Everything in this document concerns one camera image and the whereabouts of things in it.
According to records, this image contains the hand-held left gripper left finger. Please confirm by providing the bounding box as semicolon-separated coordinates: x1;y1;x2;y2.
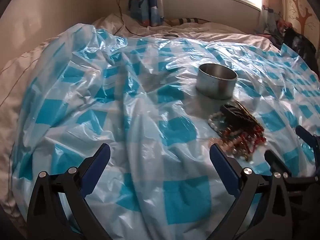
26;143;112;240

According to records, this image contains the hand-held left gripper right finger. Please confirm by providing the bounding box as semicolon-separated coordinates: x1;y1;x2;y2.
209;143;293;240

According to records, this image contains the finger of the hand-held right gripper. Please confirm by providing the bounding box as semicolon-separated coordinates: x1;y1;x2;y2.
295;126;320;155
264;149;292;178

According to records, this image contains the pink bead bracelet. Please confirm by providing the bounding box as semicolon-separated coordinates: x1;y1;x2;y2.
209;135;240;155

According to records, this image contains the white pearl bracelet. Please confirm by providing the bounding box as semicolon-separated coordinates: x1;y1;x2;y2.
207;112;233;132

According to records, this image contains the black cord necklace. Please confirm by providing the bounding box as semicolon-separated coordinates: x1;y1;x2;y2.
220;104;252;124

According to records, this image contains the round metal tin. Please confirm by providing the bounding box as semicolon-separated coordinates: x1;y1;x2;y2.
195;64;238;100

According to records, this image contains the blue white checkered plastic sheet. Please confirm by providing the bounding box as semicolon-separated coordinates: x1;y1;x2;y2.
11;22;320;240

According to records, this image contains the black plastic bag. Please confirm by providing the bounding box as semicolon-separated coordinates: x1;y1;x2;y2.
280;27;318;65

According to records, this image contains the red patterned cloth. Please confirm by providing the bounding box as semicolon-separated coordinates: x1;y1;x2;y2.
277;19;293;32

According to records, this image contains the pale cartoon curtain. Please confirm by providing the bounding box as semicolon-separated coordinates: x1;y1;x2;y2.
261;5;283;34

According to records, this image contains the striped pillow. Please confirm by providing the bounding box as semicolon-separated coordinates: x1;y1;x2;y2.
166;17;210;27

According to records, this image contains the blue cartoon curtain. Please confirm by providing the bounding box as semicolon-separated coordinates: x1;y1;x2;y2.
129;0;164;27

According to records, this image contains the tree wall decal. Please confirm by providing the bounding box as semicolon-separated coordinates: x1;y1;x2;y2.
287;0;315;30

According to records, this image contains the black charger cable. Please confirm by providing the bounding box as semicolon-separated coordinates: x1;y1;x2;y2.
115;0;153;37

